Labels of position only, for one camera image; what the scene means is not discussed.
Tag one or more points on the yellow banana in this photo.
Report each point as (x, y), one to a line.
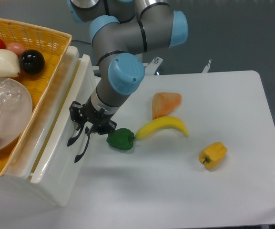
(161, 123)

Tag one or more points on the black round fruit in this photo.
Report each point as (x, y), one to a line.
(32, 61)

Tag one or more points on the beige bowl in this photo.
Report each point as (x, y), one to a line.
(16, 120)

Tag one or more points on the yellow wicker basket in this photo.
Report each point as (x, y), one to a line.
(52, 44)

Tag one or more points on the white drawer cabinet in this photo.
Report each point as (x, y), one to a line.
(17, 179)

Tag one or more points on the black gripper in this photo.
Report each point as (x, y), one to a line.
(102, 123)

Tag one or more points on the yellow bell pepper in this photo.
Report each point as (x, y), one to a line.
(212, 155)

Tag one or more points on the orange bread slice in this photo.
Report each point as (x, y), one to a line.
(165, 102)

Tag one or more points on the black lower drawer handle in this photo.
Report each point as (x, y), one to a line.
(85, 146)

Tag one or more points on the green bell pepper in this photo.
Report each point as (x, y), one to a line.
(121, 139)

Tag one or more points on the pink peach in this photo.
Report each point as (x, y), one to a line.
(16, 48)

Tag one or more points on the white metal clamp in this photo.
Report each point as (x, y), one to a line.
(207, 67)

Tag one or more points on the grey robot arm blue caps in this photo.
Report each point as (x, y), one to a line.
(119, 31)

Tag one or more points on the white pear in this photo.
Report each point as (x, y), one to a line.
(9, 64)

